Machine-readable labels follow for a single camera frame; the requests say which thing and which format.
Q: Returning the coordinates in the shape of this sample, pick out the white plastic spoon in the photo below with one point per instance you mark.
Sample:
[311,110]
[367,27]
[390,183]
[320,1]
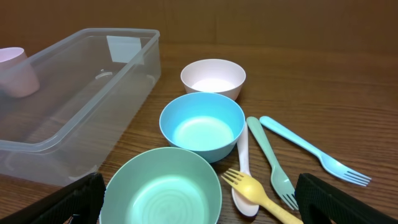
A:
[243,205]

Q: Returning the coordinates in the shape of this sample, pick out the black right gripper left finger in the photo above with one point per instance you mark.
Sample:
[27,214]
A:
[80,202]

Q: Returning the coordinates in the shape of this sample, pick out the pink plastic cup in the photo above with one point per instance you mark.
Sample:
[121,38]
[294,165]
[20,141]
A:
[18,78]

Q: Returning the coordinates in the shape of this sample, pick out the clear plastic container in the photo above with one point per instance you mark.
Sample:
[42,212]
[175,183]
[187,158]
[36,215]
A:
[92,84]

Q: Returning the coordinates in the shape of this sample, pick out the blue plastic fork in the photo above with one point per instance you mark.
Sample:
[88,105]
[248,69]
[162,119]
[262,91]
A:
[330,164]

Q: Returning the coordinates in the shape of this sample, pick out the green plastic bowl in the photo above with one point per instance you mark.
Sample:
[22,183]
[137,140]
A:
[166,185]

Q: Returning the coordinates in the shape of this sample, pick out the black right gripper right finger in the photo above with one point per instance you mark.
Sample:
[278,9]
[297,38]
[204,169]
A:
[320,202]

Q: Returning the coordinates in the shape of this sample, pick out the blue plastic bowl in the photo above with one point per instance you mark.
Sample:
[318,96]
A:
[208,124]

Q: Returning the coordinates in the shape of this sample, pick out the yellow plastic fork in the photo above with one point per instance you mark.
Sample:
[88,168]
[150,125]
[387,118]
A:
[252,189]

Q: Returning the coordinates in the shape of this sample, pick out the green plastic fork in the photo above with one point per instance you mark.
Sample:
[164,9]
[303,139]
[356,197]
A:
[279,179]

